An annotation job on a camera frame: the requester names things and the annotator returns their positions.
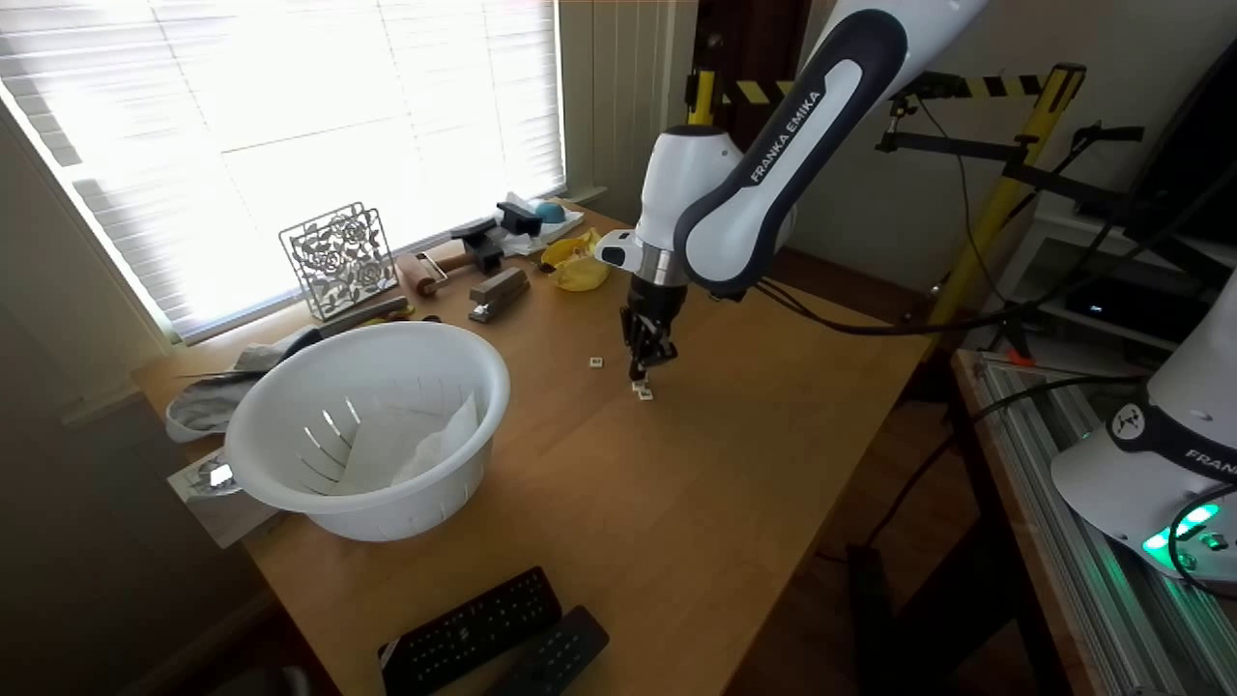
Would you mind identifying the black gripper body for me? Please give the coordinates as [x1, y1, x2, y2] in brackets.
[622, 277, 687, 356]

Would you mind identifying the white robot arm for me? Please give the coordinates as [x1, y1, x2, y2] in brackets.
[595, 0, 1237, 597]

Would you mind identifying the grey metal stapler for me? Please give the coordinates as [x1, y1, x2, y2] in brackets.
[471, 267, 529, 325]

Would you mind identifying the black clamp tool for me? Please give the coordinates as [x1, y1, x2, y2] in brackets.
[458, 202, 543, 276]

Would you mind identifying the white plastic bowl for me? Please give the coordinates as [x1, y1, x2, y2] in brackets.
[226, 321, 510, 541]

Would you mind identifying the black remote control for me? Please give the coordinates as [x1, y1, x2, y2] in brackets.
[383, 570, 561, 696]
[489, 607, 611, 696]

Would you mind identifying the grey cloth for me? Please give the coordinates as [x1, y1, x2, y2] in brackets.
[163, 349, 281, 443]

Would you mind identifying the black yellow striped bar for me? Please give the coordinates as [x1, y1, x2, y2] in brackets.
[686, 68, 1047, 111]

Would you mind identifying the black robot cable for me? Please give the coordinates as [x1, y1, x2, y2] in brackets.
[749, 276, 1038, 344]

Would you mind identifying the yellow post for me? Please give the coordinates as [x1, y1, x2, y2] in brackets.
[687, 68, 716, 126]

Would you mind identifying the white wire lattice cube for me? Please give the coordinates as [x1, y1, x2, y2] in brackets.
[280, 202, 399, 321]

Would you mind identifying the black camera on boom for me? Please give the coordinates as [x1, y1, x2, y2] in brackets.
[890, 68, 972, 104]

